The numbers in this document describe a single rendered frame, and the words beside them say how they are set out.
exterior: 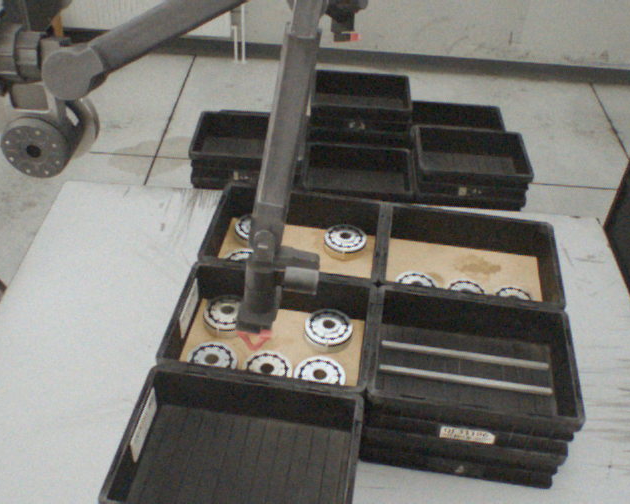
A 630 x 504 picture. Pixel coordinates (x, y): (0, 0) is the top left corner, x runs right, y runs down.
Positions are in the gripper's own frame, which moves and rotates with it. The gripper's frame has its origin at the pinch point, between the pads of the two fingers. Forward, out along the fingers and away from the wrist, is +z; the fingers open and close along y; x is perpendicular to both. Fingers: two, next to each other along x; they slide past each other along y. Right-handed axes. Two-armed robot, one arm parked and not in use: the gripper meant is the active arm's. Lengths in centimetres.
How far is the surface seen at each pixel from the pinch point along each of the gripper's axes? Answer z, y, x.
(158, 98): 108, 245, 101
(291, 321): 12.0, 15.9, -5.0
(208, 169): 48, 111, 38
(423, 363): 10.2, 9.6, -34.1
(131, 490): 12.2, -29.9, 15.4
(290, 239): 13.1, 43.6, 0.0
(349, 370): 10.8, 4.5, -19.0
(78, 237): 30, 47, 58
